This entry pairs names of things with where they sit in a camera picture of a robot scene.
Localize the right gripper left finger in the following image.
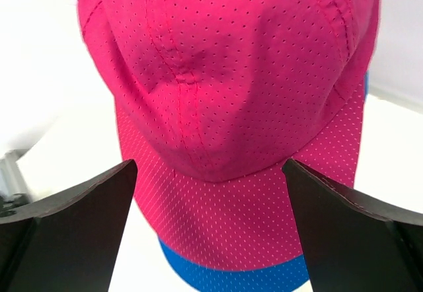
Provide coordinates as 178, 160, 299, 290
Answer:
1, 160, 137, 291

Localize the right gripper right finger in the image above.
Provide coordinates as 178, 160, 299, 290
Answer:
282, 159, 422, 291

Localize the blue cap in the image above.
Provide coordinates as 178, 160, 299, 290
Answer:
160, 73, 368, 291

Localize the pink cap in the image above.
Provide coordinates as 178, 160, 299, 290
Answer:
78, 0, 379, 271

